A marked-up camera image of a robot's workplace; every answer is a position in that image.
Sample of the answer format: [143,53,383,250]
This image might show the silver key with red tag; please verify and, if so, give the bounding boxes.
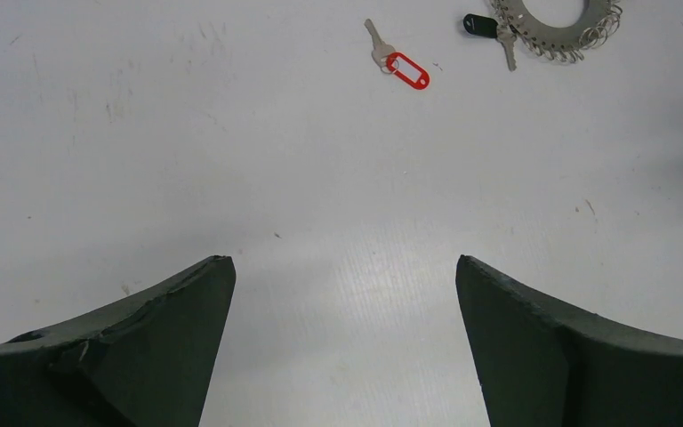
[364,19,430,90]

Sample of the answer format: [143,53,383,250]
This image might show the silver key with black tag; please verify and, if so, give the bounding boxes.
[462,13,517,72]

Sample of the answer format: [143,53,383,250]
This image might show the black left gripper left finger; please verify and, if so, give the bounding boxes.
[0,255,237,426]

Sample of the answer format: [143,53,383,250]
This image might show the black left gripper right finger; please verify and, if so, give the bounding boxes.
[455,255,683,426]

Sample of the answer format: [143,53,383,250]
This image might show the metal disc keyring with rings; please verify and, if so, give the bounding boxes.
[490,0,623,63]

